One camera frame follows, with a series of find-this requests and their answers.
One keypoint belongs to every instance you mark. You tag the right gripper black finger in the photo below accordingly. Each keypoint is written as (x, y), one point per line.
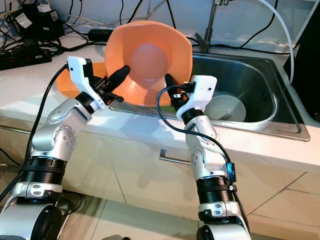
(171, 90)

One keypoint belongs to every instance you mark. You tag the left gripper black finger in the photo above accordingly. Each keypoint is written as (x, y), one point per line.
(114, 98)
(118, 76)

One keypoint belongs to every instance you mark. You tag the orange plastic bowl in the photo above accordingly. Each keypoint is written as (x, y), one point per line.
(150, 55)

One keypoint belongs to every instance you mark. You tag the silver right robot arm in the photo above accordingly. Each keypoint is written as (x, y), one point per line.
(205, 160)

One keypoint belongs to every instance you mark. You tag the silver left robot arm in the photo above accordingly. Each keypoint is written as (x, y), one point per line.
(57, 145)

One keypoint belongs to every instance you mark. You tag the cream kitchen cabinet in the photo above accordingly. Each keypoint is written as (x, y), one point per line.
(130, 175)

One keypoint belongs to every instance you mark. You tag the orange plastic plate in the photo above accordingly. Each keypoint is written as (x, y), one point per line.
(67, 89)

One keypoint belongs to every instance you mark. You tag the white plastic bowl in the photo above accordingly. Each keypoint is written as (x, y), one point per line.
(225, 106)

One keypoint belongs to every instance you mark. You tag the small black power adapter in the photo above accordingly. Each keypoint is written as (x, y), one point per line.
(101, 35)

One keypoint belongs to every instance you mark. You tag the metal sink faucet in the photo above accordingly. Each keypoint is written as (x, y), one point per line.
(211, 25)

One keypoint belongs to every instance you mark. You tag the stainless steel sink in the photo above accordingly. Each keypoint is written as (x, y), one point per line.
(260, 75)

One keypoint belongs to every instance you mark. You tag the black power strip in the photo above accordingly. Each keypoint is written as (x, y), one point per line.
(30, 57)

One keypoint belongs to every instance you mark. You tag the black power supply box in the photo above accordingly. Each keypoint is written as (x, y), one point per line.
(40, 21)

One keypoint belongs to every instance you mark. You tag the black appliance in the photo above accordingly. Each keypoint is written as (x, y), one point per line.
(309, 70)

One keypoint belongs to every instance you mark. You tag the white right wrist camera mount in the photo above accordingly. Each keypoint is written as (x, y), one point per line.
(204, 90)

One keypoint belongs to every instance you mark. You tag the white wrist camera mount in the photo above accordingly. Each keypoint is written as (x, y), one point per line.
(82, 75)
(204, 90)

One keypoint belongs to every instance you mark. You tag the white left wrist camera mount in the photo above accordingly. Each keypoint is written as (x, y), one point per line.
(82, 75)

